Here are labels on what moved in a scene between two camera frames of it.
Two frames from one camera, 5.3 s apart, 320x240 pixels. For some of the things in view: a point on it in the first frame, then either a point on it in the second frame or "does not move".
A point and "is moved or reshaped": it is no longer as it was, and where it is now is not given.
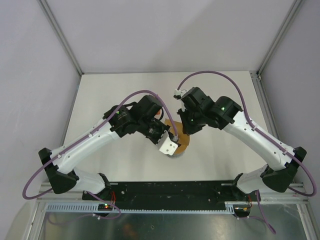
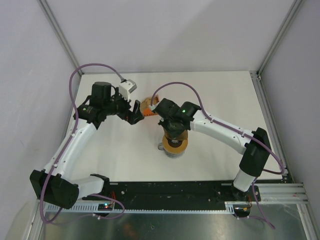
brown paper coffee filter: (183, 139) is moved or reshaped
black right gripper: (187, 128) → (174, 133)
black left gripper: (163, 127) → (131, 117)
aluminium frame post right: (294, 8) does not move
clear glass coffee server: (176, 156) does not move
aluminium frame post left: (62, 35) does not move
